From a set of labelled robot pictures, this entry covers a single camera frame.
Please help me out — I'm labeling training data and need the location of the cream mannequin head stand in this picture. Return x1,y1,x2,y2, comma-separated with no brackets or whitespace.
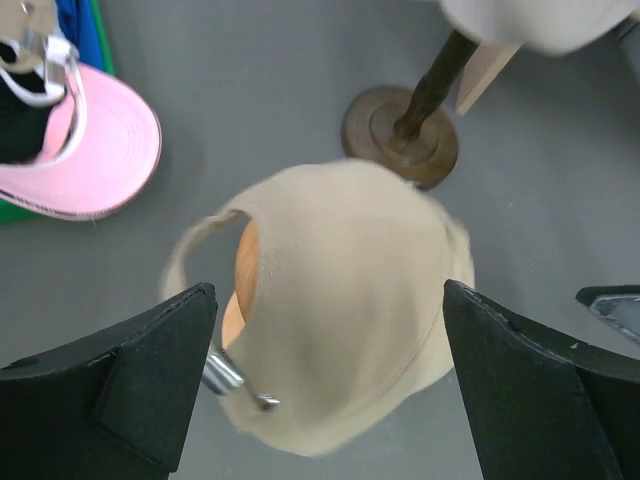
340,0,640,192

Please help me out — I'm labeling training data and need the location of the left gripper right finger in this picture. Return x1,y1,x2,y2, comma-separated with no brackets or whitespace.
444,280,639,479

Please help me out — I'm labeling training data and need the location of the wooden mushroom hat stand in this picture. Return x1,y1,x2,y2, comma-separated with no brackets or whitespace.
221,220,260,348

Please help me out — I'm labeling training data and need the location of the green plastic bin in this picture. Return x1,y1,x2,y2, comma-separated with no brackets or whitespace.
1,30,122,221

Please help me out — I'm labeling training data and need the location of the pink white baseball cap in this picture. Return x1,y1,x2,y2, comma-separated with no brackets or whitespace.
1,35,162,221

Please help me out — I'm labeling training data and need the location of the blue item in bin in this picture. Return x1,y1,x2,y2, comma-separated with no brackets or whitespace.
56,0,103,70

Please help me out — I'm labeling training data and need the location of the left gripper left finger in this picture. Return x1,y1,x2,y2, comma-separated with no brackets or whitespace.
1,283,217,479

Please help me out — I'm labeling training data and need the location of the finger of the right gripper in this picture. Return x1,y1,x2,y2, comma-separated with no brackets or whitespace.
576,285,640,344

